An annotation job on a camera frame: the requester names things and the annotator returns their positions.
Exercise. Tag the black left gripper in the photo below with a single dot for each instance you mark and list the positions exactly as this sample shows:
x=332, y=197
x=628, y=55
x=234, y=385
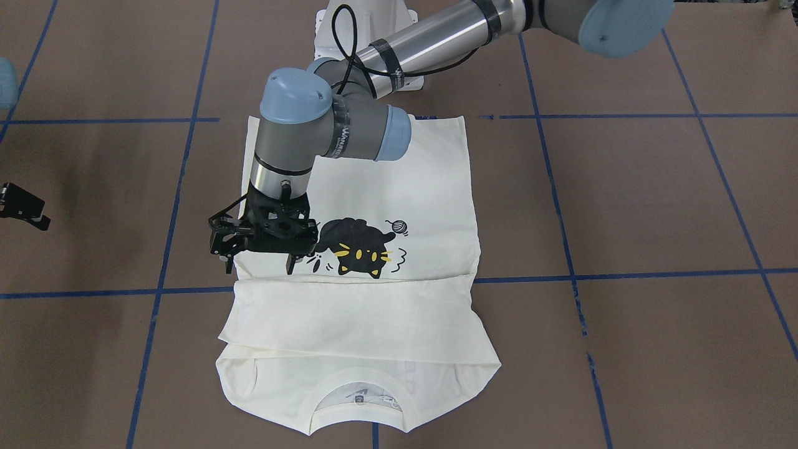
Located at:
x=225, y=244

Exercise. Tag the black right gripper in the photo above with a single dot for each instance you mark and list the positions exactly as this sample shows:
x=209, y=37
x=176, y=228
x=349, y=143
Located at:
x=19, y=206

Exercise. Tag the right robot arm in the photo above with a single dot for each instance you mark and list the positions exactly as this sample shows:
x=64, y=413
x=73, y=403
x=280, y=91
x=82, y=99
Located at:
x=9, y=88

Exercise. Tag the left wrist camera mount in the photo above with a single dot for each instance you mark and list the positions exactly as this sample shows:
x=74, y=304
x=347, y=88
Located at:
x=229, y=234

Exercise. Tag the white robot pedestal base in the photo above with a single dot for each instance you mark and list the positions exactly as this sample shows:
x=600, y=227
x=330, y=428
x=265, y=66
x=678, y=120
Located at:
x=351, y=27

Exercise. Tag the cream long-sleeve cat shirt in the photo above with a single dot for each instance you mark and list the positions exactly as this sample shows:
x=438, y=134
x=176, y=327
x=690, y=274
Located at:
x=376, y=325

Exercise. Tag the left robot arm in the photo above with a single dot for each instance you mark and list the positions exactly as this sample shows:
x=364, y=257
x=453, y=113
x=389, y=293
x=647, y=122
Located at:
x=332, y=110

